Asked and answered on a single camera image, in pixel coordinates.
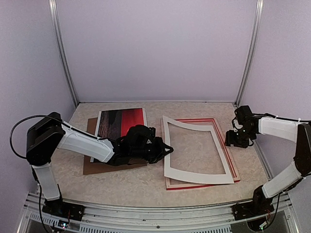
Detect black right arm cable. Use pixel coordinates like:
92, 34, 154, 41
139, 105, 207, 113
252, 111, 311, 124

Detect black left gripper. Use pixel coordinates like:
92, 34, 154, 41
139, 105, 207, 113
131, 136, 173, 164

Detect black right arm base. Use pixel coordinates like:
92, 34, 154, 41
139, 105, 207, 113
231, 189, 274, 220

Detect aluminium corner post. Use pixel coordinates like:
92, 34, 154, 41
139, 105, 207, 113
235, 0, 264, 107
48, 0, 80, 108

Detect brown cardboard backing board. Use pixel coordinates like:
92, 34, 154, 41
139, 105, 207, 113
83, 118, 147, 175

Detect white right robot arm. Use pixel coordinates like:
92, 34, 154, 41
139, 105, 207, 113
225, 105, 311, 216

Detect white photo mat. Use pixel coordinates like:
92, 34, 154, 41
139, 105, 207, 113
162, 116, 234, 185

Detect aluminium front rail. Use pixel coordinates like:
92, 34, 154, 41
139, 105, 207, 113
17, 191, 299, 233

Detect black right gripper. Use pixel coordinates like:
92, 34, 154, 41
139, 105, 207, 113
225, 126, 256, 148

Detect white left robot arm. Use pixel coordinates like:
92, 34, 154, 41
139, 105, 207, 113
26, 112, 173, 216

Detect left aluminium corner post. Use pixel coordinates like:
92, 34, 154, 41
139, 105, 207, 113
48, 0, 80, 108

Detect right aluminium corner post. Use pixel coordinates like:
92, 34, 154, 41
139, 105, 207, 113
235, 0, 264, 107

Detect red and black photo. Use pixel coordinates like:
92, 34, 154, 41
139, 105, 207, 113
90, 108, 148, 163

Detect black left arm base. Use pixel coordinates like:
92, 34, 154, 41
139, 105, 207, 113
42, 196, 85, 221

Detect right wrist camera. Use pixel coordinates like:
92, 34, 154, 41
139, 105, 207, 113
231, 105, 254, 129

